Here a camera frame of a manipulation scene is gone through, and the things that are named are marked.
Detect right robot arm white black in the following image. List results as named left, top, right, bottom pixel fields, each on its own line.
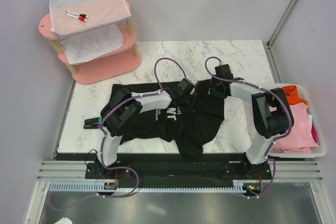
left=209, top=76, right=294, bottom=179

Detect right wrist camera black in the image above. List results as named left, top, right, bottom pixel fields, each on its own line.
left=215, top=64, right=234, bottom=80

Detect white plastic laundry basket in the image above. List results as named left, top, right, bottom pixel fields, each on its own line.
left=269, top=83, right=327, bottom=158

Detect orange t-shirt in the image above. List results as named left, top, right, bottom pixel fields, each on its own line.
left=282, top=85, right=308, bottom=106

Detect magenta garment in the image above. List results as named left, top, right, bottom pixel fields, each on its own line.
left=311, top=125, right=319, bottom=145

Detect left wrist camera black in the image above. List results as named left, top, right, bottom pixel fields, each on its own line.
left=177, top=78, right=198, bottom=95

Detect purple cap marker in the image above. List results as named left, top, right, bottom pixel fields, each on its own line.
left=83, top=123, right=100, bottom=130

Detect aluminium rail frame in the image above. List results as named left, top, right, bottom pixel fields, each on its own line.
left=38, top=161, right=323, bottom=182

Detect white mesh zipper pouch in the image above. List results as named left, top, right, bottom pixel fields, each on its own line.
left=49, top=0, right=131, bottom=37

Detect black cap whiteboard marker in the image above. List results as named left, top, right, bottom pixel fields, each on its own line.
left=66, top=10, right=89, bottom=19

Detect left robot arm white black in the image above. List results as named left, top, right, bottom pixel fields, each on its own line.
left=97, top=85, right=196, bottom=178

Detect green cap marker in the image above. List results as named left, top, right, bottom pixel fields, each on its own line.
left=85, top=117, right=102, bottom=125

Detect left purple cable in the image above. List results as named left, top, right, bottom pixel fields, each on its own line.
left=47, top=58, right=196, bottom=210

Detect pink t-shirt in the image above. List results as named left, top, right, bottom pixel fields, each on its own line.
left=271, top=103, right=318, bottom=154

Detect black printed t-shirt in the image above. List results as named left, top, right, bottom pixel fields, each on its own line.
left=120, top=79, right=224, bottom=159

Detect white slotted cable duct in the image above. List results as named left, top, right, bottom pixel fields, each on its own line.
left=48, top=182, right=246, bottom=193

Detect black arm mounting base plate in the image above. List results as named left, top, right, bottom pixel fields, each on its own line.
left=85, top=153, right=271, bottom=188

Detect red cap whiteboard marker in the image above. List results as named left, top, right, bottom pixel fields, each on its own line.
left=66, top=13, right=88, bottom=23

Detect pink three-tier wooden shelf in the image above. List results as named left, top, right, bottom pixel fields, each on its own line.
left=39, top=0, right=141, bottom=84

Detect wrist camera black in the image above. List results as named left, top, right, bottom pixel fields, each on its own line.
left=215, top=64, right=234, bottom=80
left=177, top=78, right=198, bottom=95

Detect printed paper sheets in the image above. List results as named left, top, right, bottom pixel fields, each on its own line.
left=61, top=25, right=124, bottom=65

